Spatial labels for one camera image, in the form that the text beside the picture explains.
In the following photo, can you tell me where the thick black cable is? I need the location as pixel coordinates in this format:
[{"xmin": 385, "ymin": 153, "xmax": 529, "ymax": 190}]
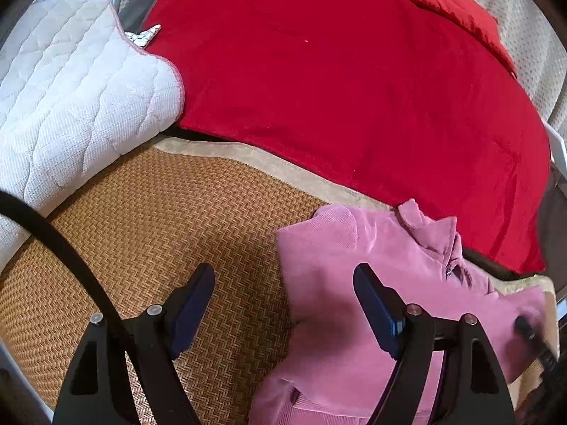
[{"xmin": 0, "ymin": 192, "xmax": 147, "ymax": 425}]

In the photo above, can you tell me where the small patterned cloth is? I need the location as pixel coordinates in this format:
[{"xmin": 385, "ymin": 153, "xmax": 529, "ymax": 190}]
[{"xmin": 124, "ymin": 24, "xmax": 162, "ymax": 49}]

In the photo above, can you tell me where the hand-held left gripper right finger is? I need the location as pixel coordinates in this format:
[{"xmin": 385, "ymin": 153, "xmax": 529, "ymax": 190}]
[{"xmin": 353, "ymin": 262, "xmax": 517, "ymax": 425}]

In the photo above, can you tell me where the woven rattan mat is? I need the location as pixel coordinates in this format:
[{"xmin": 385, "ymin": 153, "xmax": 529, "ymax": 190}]
[{"xmin": 0, "ymin": 135, "xmax": 559, "ymax": 425}]

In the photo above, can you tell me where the red blanket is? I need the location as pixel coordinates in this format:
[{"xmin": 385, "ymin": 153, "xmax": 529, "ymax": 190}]
[{"xmin": 141, "ymin": 0, "xmax": 552, "ymax": 275}]

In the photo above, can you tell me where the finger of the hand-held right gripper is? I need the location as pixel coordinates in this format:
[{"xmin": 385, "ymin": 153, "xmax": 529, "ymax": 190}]
[{"xmin": 514, "ymin": 316, "xmax": 554, "ymax": 366}]

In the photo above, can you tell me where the white board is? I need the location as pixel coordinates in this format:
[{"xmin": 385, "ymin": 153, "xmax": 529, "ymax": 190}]
[{"xmin": 547, "ymin": 121, "xmax": 567, "ymax": 164}]

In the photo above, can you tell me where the red pillow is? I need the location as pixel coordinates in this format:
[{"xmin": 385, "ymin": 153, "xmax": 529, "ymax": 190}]
[{"xmin": 396, "ymin": 0, "xmax": 519, "ymax": 76}]

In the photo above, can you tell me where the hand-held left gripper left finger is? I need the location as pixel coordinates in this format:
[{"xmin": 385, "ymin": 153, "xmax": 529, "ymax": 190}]
[{"xmin": 53, "ymin": 262, "xmax": 216, "ymax": 425}]

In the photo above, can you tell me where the white quilted pad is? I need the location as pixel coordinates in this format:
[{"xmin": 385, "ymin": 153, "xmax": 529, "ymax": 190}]
[{"xmin": 0, "ymin": 0, "xmax": 184, "ymax": 271}]

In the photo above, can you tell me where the pink corduroy jacket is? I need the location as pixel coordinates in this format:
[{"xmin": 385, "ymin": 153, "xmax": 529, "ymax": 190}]
[{"xmin": 248, "ymin": 199, "xmax": 550, "ymax": 425}]

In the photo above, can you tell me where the brown bed frame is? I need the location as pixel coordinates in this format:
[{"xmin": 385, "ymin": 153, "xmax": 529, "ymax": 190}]
[{"xmin": 534, "ymin": 164, "xmax": 567, "ymax": 306}]

